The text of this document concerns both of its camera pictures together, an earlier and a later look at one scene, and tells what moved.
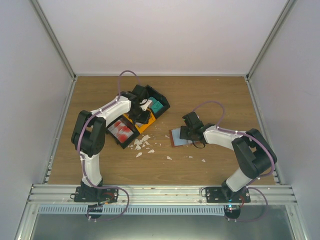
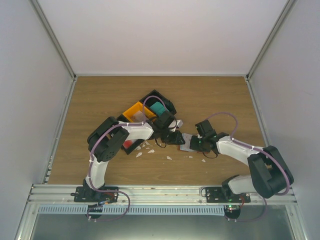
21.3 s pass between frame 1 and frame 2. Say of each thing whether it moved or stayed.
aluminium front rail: stayed
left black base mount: stayed
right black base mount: stayed
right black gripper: moved
